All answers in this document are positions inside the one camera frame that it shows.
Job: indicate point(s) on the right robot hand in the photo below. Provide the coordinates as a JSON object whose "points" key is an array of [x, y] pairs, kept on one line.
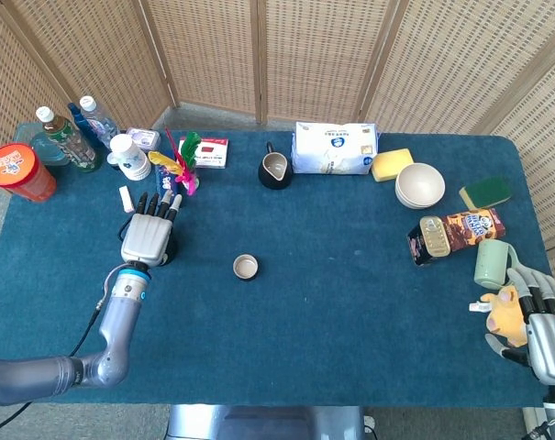
{"points": [[550, 334]]}

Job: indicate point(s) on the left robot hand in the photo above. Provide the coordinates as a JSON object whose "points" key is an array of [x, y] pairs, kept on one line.
{"points": [[146, 238]]}

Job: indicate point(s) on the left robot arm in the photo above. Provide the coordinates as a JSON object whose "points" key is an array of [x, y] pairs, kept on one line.
{"points": [[116, 330]]}

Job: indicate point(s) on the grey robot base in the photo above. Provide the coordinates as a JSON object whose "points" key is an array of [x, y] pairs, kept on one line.
{"points": [[268, 424]]}

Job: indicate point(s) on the small pink white eraser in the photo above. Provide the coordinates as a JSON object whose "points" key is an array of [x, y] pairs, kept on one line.
{"points": [[126, 199]]}

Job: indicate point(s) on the yellow plush toy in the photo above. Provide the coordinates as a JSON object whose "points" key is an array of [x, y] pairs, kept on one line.
{"points": [[508, 316]]}

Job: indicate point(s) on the dark blue carton box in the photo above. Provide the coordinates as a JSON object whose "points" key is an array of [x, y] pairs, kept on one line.
{"points": [[165, 181]]}

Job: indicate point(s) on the colourful feather shuttlecock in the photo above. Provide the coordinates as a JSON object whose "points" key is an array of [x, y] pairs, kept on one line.
{"points": [[190, 176]]}

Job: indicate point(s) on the small white tag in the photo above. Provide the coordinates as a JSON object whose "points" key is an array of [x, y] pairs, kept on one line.
{"points": [[476, 307]]}

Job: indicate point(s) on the white paper cup stack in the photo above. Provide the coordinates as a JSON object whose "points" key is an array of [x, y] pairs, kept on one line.
{"points": [[130, 158]]}

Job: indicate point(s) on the light green mug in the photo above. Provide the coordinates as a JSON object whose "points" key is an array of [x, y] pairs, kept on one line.
{"points": [[490, 266]]}

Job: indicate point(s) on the black teacup beige inside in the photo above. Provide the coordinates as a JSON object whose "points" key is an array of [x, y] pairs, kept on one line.
{"points": [[245, 267]]}

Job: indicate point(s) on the red and white box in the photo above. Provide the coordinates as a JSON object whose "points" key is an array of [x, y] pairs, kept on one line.
{"points": [[210, 153]]}

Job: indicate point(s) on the green tea bottle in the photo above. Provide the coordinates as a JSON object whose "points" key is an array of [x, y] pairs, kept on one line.
{"points": [[73, 144]]}

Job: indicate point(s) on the clear water bottle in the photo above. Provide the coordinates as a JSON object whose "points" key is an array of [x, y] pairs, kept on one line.
{"points": [[100, 121]]}

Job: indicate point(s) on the blue bottle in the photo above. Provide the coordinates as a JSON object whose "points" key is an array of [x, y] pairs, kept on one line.
{"points": [[82, 124]]}

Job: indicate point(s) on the brown cookie box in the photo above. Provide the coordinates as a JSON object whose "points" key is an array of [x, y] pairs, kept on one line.
{"points": [[476, 224]]}

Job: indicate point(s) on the black ceramic pitcher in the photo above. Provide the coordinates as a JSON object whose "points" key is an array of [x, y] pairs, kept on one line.
{"points": [[274, 179]]}

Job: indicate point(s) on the clear plastic container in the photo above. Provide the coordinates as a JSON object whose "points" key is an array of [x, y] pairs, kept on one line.
{"points": [[38, 144]]}

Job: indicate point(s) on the orange snack canister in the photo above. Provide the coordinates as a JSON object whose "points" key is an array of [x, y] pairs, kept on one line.
{"points": [[15, 172]]}

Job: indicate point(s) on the black luncheon meat can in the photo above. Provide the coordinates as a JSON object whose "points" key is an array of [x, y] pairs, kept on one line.
{"points": [[433, 236]]}

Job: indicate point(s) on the green scouring sponge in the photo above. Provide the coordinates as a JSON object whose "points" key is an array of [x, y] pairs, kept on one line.
{"points": [[488, 190]]}

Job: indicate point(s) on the beige bowl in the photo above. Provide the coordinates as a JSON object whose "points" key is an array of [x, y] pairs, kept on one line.
{"points": [[421, 181], [414, 205]]}

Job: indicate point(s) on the blue tablecloth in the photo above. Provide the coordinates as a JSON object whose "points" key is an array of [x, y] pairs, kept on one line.
{"points": [[327, 298]]}

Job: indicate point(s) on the white tissue pack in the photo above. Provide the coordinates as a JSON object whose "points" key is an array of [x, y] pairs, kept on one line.
{"points": [[332, 151]]}

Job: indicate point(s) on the yellow sponge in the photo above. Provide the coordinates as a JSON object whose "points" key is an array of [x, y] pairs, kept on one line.
{"points": [[391, 164]]}

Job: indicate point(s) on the wicker folding screen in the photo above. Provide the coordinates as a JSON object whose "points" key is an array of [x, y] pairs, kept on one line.
{"points": [[314, 55]]}

